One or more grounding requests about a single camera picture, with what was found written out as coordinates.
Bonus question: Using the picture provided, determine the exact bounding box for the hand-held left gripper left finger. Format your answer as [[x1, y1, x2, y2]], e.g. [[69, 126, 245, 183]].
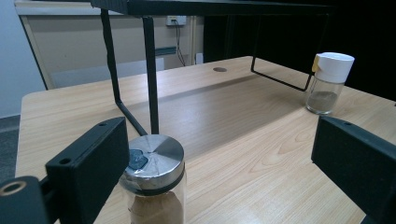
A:
[[45, 117, 131, 224]]

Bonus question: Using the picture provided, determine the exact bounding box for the white background desk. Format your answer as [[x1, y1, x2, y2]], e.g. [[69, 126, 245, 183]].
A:
[[13, 0, 205, 91]]

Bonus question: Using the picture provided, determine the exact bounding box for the black metal shelf rack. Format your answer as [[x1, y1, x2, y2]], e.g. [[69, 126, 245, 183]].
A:
[[90, 0, 335, 136]]

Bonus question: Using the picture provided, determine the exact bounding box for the white wall socket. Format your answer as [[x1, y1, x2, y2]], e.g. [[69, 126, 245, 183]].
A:
[[165, 15, 187, 26]]

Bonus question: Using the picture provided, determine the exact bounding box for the metal-lidded jar of brown powder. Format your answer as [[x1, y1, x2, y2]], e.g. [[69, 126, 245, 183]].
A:
[[119, 133, 188, 224]]

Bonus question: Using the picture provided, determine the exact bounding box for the black curtain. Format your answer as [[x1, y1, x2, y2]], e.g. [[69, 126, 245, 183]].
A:
[[204, 0, 396, 102]]

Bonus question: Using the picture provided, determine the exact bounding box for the white-lidded glass shaker jar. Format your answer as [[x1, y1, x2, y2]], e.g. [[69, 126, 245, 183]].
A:
[[305, 51, 356, 116]]

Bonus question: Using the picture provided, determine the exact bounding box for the grey-blue strip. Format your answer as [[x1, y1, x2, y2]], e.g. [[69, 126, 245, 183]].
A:
[[154, 46, 177, 57]]

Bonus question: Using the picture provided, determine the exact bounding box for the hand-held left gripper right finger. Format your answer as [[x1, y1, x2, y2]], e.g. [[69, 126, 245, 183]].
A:
[[311, 115, 396, 224]]

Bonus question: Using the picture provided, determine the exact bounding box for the black cable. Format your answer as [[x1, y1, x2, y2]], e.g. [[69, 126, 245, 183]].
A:
[[173, 20, 187, 67]]

